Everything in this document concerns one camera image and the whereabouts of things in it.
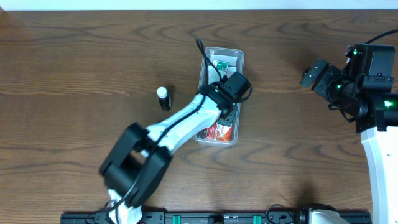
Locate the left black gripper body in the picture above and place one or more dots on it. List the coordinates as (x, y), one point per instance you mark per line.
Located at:
(226, 121)

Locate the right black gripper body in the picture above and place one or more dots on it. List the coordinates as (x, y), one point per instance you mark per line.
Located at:
(315, 76)

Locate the red Panadol box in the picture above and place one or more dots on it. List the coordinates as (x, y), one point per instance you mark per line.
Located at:
(219, 132)

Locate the blue medicine box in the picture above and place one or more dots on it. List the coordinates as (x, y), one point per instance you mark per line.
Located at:
(224, 58)

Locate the white green medicine box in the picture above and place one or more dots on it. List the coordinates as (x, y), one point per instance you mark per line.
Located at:
(223, 68)

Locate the clear plastic container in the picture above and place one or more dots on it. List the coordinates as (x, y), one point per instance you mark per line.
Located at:
(200, 136)

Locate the dark bottle white cap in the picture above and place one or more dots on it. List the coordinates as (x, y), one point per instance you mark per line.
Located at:
(164, 98)

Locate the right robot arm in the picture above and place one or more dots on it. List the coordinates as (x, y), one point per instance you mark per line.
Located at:
(362, 93)

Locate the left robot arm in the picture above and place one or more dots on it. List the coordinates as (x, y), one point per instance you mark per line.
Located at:
(141, 156)

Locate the black mounting rail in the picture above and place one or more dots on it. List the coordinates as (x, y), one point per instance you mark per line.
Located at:
(184, 218)

